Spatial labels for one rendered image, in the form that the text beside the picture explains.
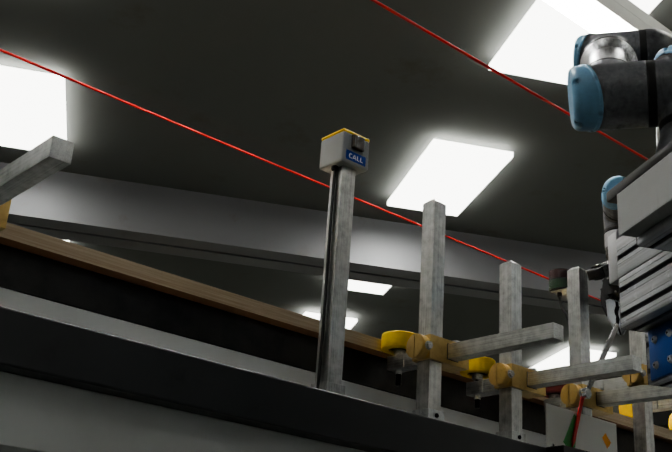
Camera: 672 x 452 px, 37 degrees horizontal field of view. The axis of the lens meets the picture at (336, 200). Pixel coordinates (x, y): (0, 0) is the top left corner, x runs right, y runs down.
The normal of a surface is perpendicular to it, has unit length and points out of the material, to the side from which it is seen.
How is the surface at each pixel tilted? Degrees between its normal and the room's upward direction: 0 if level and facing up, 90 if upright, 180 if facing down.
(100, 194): 90
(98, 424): 90
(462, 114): 180
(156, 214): 90
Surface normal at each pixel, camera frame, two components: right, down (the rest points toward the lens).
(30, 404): 0.66, -0.25
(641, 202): -0.97, -0.15
